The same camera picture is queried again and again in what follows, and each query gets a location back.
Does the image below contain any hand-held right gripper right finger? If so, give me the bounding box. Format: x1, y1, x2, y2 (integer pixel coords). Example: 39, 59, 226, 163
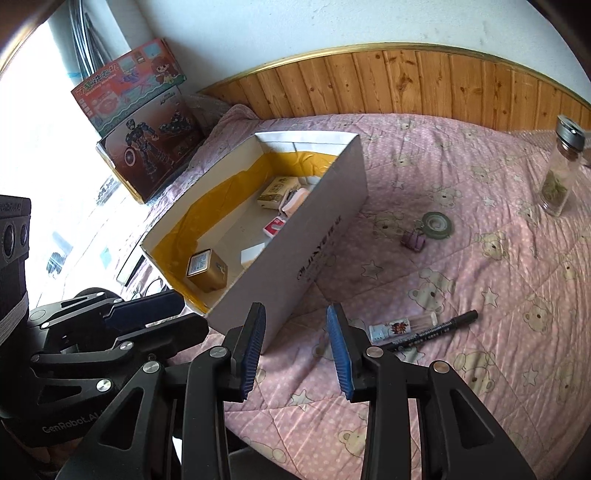
325, 303, 539, 480

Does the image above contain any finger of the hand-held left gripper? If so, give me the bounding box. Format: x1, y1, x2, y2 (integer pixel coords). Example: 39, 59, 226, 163
30, 313, 209, 372
28, 290, 186, 331

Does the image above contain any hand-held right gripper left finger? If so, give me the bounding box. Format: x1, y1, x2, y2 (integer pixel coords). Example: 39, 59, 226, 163
65, 301, 267, 480

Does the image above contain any clear printed plastic tube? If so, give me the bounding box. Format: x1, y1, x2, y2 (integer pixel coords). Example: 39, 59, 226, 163
368, 311, 438, 344

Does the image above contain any gold square box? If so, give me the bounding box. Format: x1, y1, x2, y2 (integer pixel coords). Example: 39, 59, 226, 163
185, 248, 229, 292

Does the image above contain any light grey plastic block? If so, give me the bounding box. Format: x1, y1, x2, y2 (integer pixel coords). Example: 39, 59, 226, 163
240, 244, 267, 269

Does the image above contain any white cardboard box yellow lining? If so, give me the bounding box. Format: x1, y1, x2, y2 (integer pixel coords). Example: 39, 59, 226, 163
139, 130, 369, 356

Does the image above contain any cream yellow cigarette pack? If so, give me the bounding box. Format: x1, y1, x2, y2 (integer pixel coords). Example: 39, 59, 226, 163
257, 175, 301, 210

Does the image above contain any black marker pen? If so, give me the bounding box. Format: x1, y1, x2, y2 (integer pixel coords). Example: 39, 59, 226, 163
376, 310, 479, 350

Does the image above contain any pink bear print quilt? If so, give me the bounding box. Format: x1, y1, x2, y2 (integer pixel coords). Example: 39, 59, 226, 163
124, 104, 591, 480

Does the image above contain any grey-green tape roll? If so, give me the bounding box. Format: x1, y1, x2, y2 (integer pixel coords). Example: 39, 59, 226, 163
421, 211, 454, 239

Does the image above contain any dark superhero toy box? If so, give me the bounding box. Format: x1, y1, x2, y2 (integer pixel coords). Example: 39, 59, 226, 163
95, 95, 206, 204

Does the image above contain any colourful cartoon toy box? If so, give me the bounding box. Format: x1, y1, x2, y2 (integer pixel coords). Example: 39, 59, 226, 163
71, 38, 188, 139

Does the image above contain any grey pipe bundle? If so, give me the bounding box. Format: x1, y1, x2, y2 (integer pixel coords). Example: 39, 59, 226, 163
69, 0, 112, 75

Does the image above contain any glass bottle silver lid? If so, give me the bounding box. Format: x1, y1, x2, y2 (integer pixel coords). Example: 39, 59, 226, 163
538, 115, 588, 217

